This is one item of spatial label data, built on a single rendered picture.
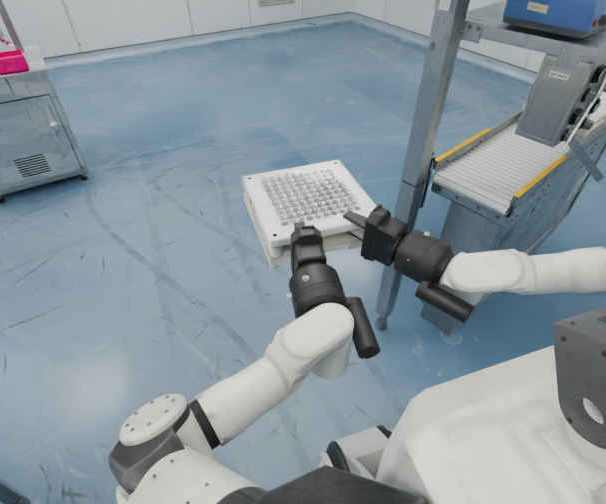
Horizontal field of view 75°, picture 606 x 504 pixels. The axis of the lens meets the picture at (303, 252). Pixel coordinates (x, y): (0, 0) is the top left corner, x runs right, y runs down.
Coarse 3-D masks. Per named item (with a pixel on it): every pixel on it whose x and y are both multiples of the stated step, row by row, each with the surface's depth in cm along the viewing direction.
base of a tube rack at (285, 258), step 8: (248, 200) 91; (248, 208) 91; (256, 224) 85; (344, 232) 83; (264, 240) 81; (328, 240) 81; (336, 240) 81; (344, 240) 81; (352, 240) 81; (360, 240) 82; (264, 248) 81; (288, 248) 79; (328, 248) 80; (336, 248) 81; (352, 248) 82; (280, 256) 77; (288, 256) 78; (272, 264) 78; (280, 264) 78
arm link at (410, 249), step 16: (384, 208) 73; (368, 224) 73; (384, 224) 73; (400, 224) 73; (368, 240) 75; (384, 240) 73; (400, 240) 72; (416, 240) 70; (432, 240) 70; (368, 256) 78; (384, 256) 75; (400, 256) 70; (416, 256) 69; (400, 272) 73
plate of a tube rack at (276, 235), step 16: (336, 160) 96; (256, 176) 90; (256, 192) 86; (352, 192) 86; (256, 208) 81; (272, 208) 81; (368, 208) 81; (272, 224) 78; (288, 224) 78; (320, 224) 78; (336, 224) 78; (352, 224) 78; (272, 240) 74; (288, 240) 75
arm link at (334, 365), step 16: (304, 288) 62; (320, 288) 61; (336, 288) 62; (304, 304) 61; (320, 304) 61; (352, 304) 63; (368, 320) 61; (352, 336) 60; (368, 336) 58; (336, 352) 56; (368, 352) 58; (320, 368) 60; (336, 368) 60
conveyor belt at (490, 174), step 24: (600, 96) 177; (480, 144) 144; (504, 144) 144; (528, 144) 144; (456, 168) 132; (480, 168) 132; (504, 168) 132; (528, 168) 132; (456, 192) 128; (480, 192) 122; (504, 192) 121
